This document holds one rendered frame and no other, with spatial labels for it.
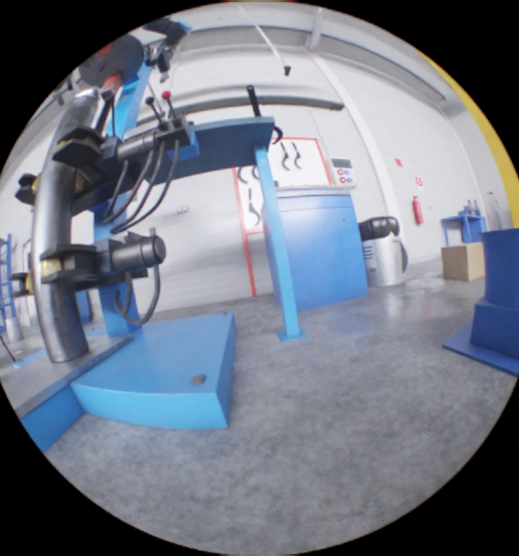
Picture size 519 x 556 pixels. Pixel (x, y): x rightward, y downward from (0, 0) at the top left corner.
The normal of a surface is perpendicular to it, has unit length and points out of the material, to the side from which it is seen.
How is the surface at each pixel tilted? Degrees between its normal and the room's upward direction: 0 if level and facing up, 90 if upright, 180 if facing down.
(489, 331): 90
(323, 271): 90
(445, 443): 0
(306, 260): 90
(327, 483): 0
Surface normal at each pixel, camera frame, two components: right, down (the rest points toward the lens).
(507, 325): -0.98, 0.17
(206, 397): 0.08, 0.04
